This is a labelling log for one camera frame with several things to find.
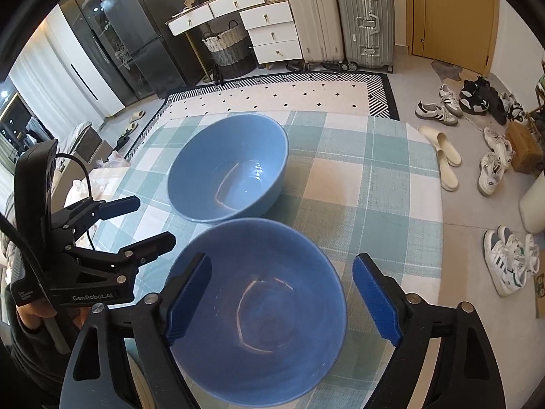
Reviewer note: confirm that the wooden door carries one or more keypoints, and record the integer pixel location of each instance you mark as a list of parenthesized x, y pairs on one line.
[(451, 12)]

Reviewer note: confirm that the pile of assorted sneakers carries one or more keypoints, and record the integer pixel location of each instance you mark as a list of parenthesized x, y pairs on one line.
[(494, 174)]

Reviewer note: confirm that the white waste bin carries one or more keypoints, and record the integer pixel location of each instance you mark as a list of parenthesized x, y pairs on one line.
[(534, 208)]

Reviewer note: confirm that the white curtain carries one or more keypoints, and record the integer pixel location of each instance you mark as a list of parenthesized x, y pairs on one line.
[(51, 72)]

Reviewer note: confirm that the long cream slipper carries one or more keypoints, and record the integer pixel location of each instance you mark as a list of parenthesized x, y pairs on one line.
[(448, 174), (443, 145)]

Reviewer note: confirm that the white suitcase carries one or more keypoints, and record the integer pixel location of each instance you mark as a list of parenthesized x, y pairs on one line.
[(315, 17)]

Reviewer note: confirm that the grey door mat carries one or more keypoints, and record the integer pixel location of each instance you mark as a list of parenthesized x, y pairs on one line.
[(445, 70)]

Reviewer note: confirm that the person's left hand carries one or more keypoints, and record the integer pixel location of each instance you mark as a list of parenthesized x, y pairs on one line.
[(32, 315)]

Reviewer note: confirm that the black refrigerator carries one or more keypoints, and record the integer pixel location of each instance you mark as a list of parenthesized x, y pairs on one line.
[(149, 30)]

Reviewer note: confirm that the woven laundry basket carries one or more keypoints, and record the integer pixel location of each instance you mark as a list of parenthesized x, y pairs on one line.
[(230, 51)]

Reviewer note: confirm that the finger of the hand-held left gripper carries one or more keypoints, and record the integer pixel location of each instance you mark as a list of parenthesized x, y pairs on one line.
[(110, 206), (144, 249)]

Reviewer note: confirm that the black and white rug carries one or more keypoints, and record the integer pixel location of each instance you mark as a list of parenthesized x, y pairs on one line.
[(276, 93)]

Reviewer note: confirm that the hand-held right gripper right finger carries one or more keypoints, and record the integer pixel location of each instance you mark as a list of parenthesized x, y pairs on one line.
[(379, 298)]

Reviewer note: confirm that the dark glass cabinet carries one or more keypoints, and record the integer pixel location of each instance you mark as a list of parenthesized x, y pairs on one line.
[(93, 51)]

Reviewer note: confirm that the blue bowl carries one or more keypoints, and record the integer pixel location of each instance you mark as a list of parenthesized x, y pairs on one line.
[(255, 264), (238, 149)]

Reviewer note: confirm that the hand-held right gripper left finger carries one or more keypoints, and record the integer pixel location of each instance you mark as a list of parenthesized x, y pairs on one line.
[(187, 298)]

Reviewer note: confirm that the white desk with drawers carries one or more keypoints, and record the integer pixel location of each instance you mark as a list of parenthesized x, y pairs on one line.
[(272, 34)]

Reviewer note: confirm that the silver suitcase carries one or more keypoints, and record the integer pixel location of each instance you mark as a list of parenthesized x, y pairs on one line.
[(366, 17)]

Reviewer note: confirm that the teal plaid tablecloth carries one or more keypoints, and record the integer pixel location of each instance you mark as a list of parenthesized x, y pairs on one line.
[(362, 179)]

